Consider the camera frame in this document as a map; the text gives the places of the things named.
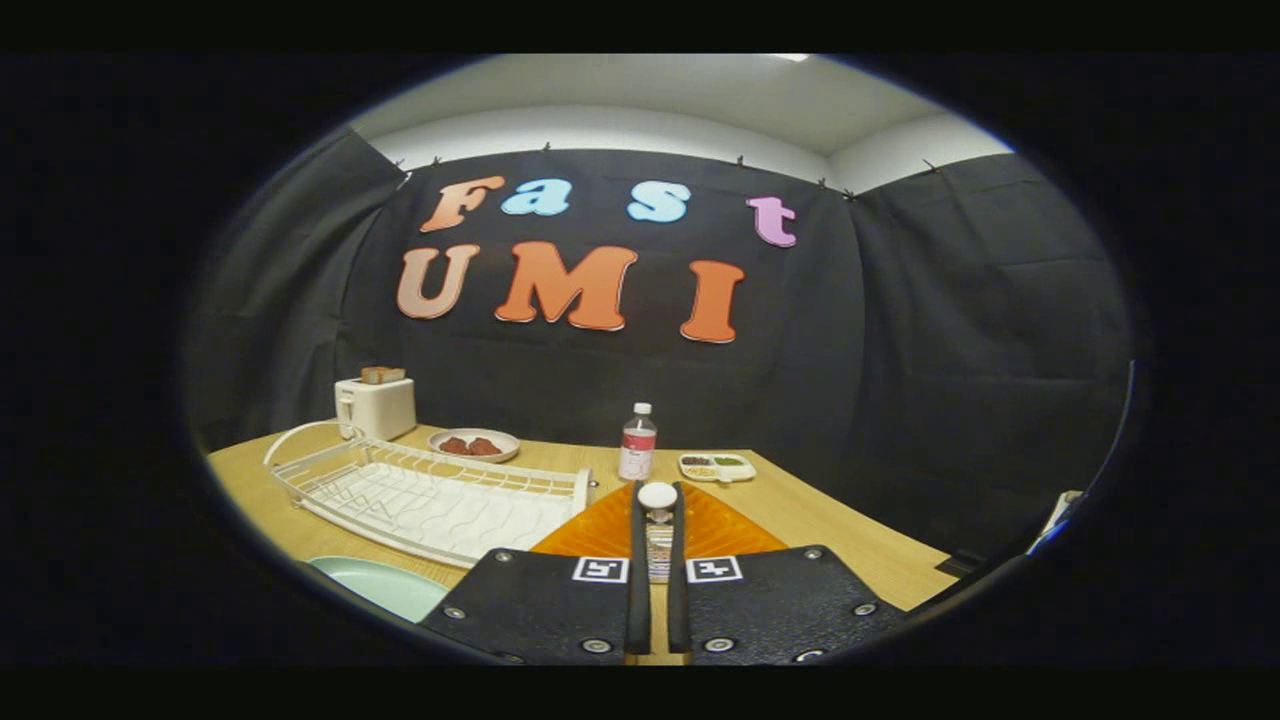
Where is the white toaster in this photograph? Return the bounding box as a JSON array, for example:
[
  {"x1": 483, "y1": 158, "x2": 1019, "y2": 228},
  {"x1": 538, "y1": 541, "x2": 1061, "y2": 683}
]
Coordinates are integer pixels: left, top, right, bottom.
[{"x1": 334, "y1": 376, "x2": 418, "y2": 442}]

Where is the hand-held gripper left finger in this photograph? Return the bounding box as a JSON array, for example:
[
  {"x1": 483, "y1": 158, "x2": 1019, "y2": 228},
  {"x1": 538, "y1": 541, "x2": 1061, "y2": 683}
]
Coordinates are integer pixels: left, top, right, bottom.
[{"x1": 420, "y1": 482, "x2": 653, "y2": 666}]

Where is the light green plate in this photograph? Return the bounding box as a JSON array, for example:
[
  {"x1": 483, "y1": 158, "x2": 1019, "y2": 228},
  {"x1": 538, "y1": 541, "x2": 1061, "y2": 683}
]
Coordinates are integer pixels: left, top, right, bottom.
[{"x1": 308, "y1": 556, "x2": 449, "y2": 623}]

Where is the white-tipped spoon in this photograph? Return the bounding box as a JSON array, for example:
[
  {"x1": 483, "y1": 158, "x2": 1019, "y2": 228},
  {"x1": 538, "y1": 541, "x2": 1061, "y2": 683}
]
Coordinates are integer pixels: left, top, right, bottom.
[{"x1": 638, "y1": 482, "x2": 679, "y2": 584}]

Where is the clear bottle red label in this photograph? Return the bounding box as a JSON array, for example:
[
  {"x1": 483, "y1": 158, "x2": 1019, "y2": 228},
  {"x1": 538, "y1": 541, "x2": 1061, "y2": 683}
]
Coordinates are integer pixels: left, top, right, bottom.
[{"x1": 618, "y1": 402, "x2": 658, "y2": 482}]

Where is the white wire dish rack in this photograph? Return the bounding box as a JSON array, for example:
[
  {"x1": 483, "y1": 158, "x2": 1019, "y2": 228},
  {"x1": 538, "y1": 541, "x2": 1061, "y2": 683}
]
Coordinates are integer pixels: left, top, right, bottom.
[{"x1": 263, "y1": 420, "x2": 593, "y2": 569}]

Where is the small white meat dish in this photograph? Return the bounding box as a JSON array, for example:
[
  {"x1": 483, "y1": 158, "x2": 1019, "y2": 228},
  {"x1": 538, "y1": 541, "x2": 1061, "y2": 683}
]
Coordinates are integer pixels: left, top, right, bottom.
[{"x1": 428, "y1": 428, "x2": 521, "y2": 464}]

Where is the white divided condiment tray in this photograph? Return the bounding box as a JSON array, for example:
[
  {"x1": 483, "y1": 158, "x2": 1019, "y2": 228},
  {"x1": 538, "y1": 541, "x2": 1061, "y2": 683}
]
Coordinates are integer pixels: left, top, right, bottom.
[{"x1": 678, "y1": 452, "x2": 757, "y2": 484}]

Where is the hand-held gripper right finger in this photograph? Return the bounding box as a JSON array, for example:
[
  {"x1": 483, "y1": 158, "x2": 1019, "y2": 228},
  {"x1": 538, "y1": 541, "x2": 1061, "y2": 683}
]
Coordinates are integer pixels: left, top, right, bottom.
[{"x1": 668, "y1": 482, "x2": 906, "y2": 666}]

